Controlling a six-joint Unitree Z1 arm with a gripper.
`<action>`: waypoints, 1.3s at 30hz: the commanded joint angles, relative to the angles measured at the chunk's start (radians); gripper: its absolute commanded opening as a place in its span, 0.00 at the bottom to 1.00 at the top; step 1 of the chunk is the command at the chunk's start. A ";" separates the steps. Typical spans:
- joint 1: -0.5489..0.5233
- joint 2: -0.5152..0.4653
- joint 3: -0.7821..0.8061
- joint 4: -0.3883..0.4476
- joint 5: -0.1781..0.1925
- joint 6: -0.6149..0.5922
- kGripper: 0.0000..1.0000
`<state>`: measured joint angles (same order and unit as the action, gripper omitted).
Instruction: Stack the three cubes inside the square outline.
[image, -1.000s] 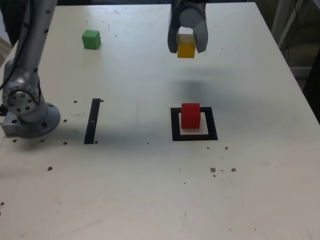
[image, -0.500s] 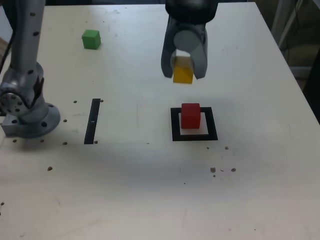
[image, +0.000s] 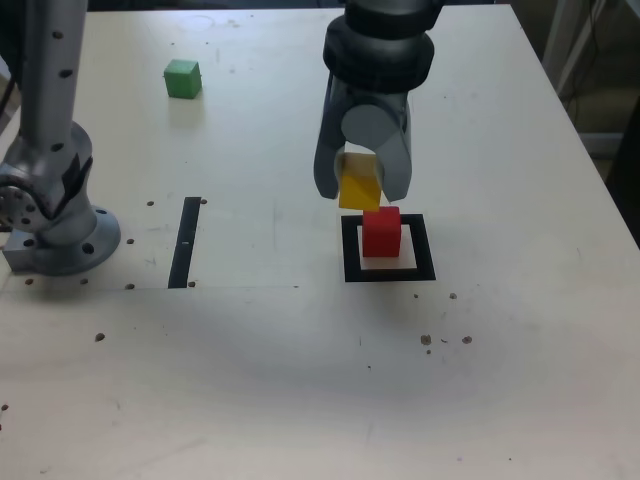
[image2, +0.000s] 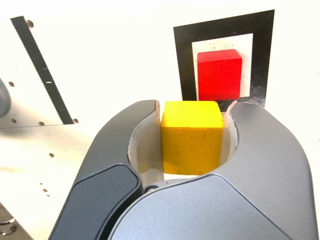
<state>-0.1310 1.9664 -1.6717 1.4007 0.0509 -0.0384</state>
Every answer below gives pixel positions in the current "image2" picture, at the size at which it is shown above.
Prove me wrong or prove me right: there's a yellow cube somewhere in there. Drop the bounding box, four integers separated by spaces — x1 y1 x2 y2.
160 100 224 176

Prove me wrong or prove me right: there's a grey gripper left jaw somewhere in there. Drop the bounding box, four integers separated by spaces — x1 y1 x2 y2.
48 99 165 240

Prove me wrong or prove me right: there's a black tape square outline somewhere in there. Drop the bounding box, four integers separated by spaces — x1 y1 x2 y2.
172 9 276 109

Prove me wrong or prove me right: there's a black tape strip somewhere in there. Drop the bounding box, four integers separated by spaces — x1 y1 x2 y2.
10 15 75 125

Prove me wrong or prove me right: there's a red cube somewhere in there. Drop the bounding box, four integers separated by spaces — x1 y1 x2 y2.
196 48 243 101

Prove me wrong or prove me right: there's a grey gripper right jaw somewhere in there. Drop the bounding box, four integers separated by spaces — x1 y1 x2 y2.
101 100 315 240

